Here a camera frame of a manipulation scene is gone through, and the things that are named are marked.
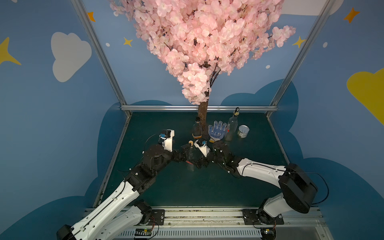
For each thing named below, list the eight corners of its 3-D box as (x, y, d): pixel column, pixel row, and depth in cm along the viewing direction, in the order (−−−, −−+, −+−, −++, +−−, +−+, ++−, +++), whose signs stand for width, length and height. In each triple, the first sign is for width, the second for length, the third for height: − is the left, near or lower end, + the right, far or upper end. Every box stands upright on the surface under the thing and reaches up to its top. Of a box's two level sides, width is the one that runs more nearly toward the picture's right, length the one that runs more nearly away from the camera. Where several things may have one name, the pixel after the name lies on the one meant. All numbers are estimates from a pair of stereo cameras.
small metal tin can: (236, 139, 111) (239, 132, 105) (235, 131, 116) (237, 124, 110) (247, 139, 111) (250, 132, 105) (245, 131, 116) (248, 124, 110)
